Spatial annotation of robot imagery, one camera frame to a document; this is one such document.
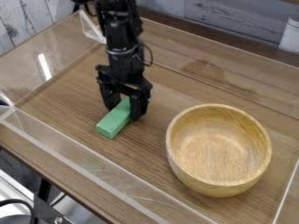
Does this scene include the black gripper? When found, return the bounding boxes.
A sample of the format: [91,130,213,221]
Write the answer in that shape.
[97,43,154,121]

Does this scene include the white cylindrical container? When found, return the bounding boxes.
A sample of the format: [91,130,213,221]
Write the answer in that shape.
[280,15,299,54]

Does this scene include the brown wooden bowl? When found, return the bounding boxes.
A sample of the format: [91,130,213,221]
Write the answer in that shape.
[166,103,273,198]

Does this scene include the clear acrylic tray walls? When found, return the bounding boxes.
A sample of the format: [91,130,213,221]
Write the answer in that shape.
[0,16,299,224]

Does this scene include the black metal bracket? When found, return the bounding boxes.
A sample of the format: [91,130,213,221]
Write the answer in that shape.
[34,196,74,224]

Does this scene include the black cable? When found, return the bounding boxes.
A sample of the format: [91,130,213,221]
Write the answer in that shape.
[0,199,38,224]

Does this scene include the green rectangular block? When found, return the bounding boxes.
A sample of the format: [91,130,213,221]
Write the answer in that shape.
[97,97,131,139]

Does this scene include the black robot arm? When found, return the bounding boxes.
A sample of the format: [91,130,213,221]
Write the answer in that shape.
[71,0,154,121]

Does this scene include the black table leg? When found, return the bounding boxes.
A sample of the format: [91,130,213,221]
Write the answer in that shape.
[38,178,53,201]

